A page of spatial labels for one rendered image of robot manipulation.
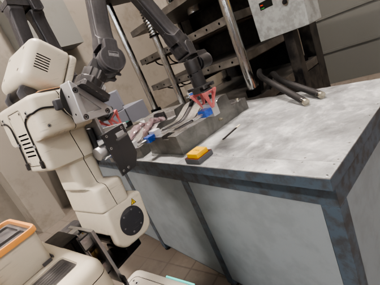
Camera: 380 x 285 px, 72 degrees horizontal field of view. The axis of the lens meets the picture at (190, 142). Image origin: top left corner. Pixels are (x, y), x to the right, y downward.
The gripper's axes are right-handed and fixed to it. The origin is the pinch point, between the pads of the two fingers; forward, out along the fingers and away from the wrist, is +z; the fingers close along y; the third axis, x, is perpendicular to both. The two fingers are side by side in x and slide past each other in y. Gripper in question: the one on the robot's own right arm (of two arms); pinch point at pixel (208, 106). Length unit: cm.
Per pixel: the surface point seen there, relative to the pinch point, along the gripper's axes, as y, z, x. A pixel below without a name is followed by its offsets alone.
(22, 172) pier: 267, 22, 53
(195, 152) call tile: -3.9, 11.6, 18.1
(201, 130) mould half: 10.1, 10.5, -0.1
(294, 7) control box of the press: -8, -22, -73
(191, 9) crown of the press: 79, -52, -93
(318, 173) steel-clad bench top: -49, 16, 19
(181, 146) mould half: 10.1, 11.2, 13.4
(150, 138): 27.0, 5.4, 16.2
